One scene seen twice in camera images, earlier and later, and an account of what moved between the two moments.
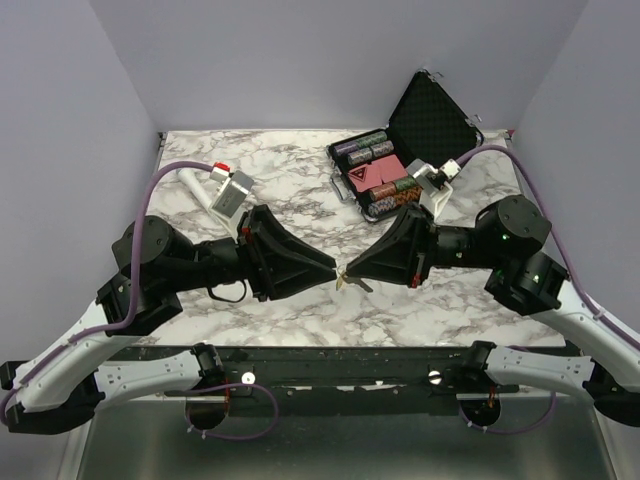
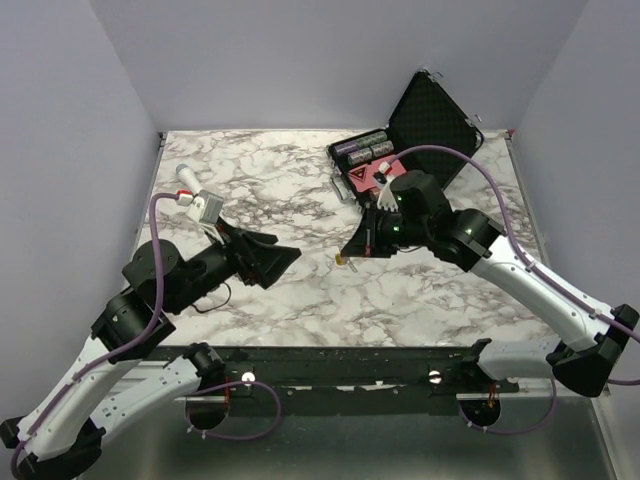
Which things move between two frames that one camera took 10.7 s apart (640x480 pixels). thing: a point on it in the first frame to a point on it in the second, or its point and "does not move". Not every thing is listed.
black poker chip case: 430,128 does not move
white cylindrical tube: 196,186 does not move
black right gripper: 404,255 to 365,242
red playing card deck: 369,175 does not move
